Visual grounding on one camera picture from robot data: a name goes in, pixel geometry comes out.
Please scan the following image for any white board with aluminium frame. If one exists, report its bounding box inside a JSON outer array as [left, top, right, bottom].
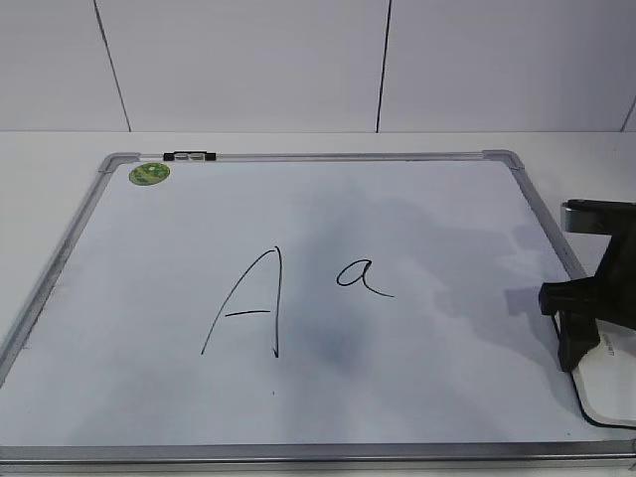
[[1, 150, 635, 473]]

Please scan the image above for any black hanging clip on frame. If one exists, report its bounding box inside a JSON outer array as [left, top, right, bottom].
[[163, 151, 217, 162]]

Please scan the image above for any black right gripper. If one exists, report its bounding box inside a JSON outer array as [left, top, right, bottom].
[[539, 202, 635, 373]]

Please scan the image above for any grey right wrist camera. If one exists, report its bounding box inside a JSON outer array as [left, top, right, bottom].
[[560, 199, 613, 236]]

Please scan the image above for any round green magnet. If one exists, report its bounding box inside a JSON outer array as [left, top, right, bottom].
[[128, 163, 171, 186]]

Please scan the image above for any white board eraser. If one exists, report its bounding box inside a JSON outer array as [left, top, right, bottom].
[[542, 323, 635, 441]]

